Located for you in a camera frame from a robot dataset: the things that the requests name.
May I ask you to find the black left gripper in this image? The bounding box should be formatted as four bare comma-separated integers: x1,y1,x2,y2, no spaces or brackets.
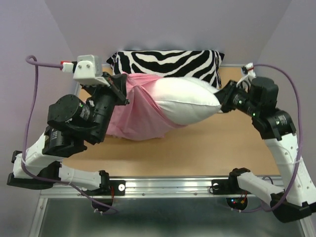
81,72,130,144

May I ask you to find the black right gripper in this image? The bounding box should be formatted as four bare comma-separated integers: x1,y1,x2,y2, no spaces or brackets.
208,78,260,116

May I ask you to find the pink floral satin pillowcase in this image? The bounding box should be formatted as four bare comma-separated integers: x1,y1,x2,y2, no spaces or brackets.
106,73,183,141

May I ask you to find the white pillow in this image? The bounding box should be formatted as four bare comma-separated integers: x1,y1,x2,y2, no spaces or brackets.
144,77,221,125

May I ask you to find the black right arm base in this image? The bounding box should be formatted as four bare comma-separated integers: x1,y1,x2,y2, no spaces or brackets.
208,168,253,213

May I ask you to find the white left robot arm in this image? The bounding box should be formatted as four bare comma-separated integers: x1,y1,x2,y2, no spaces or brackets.
7,73,129,195

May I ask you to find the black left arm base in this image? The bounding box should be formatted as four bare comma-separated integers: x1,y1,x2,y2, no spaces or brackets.
90,170,126,214

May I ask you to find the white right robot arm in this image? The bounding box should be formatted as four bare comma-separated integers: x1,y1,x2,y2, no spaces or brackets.
209,77,316,223

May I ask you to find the zebra print pillow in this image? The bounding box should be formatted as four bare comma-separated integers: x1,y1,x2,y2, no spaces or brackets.
106,50,225,89

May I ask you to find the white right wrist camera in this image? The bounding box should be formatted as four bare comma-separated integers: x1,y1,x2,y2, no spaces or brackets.
238,63,256,84

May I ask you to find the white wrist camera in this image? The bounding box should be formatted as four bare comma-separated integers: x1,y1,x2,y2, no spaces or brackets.
238,63,256,84
60,55,110,86

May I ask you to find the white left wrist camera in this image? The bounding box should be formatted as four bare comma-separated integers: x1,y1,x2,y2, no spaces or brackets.
60,55,110,86

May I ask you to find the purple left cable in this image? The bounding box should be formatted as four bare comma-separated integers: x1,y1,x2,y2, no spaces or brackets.
21,55,119,215

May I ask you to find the aluminium table frame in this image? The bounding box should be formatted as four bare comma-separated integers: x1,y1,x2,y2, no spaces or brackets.
34,64,86,237

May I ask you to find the aluminium mounting rail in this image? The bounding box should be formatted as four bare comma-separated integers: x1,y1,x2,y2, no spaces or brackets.
40,175,306,198

